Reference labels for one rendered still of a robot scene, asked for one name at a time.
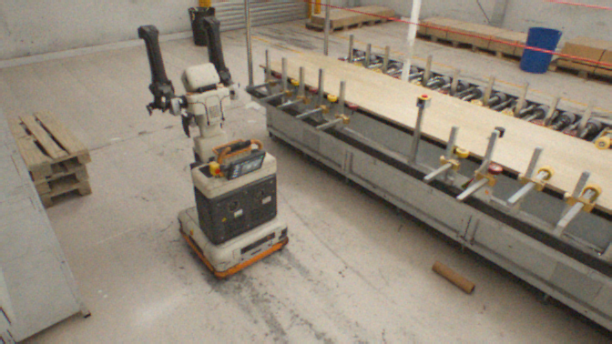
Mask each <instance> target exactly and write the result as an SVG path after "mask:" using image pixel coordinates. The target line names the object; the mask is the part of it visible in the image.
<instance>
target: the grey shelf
mask: <svg viewBox="0 0 612 344"><path fill-rule="evenodd" d="M19 150H20V149H19V147H17V144H16V142H15V139H14V137H13V134H12V132H11V130H10V128H9V125H8V124H7V121H6V118H5V115H4V113H3V110H1V108H0V265H1V269H2V271H3V275H4V278H5V284H6V288H7V292H8V295H9V298H10V301H11V305H12V309H13V312H14V316H15V322H17V323H16V324H15V325H12V324H11V323H10V325H11V327H10V328H9V329H6V330H4V331H1V332H0V336H1V337H2V339H3V340H4V342H5V343H6V344H10V343H11V344H15V342H16V343H17V342H19V341H21V340H23V339H26V338H28V337H30V336H32V335H34V334H36V333H37V332H39V331H41V329H44V328H46V327H48V326H50V325H52V324H55V323H57V322H58V321H60V320H62V319H65V318H67V317H69V316H71V315H73V314H75V313H77V312H78V311H80V309H81V311H82V314H83V316H84V318H86V317H89V316H91V312H90V310H88V309H87V306H86V304H85V301H84V300H83V298H82V295H81V293H80V290H79V288H78V286H77V283H76V281H75V279H74V276H73V273H72V271H71V268H70V267H69V265H67V263H66V258H65V257H64V253H63V251H62V249H61V247H60V245H59V243H58V241H57V238H56V235H55V231H54V230H53V228H52V226H51V223H50V221H49V219H48V216H47V214H46V211H45V206H42V204H41V201H40V199H39V197H38V195H37V193H36V189H35V186H34V184H33V182H32V180H31V177H30V176H29V174H28V171H27V169H26V165H25V162H24V160H23V159H22V156H21V154H20V152H19ZM10 155H12V157H13V159H14V161H15V163H14V161H13V159H12V158H11V156H10ZM15 164H16V166H17V169H18V171H19V174H20V176H19V174H18V172H17V170H16V168H15ZM20 177H21V178H20ZM21 179H22V180H21ZM82 307H83V308H82ZM79 308H80V309H79Z"/></svg>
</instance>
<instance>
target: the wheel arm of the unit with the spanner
mask: <svg viewBox="0 0 612 344"><path fill-rule="evenodd" d="M487 182H488V179H487V178H485V177H484V178H483V179H481V180H480V181H479V182H477V183H476V184H474V185H473V186H471V187H470V188H469V189H467V190H466V191H465V192H464V193H463V194H461V195H460V196H458V197H457V198H456V202H458V203H462V202H463V201H464V200H466V199H467V198H468V197H470V196H471V195H473V194H474V193H476V192H477V191H478V190H480V189H481V188H482V187H483V186H484V185H485V184H487Z"/></svg>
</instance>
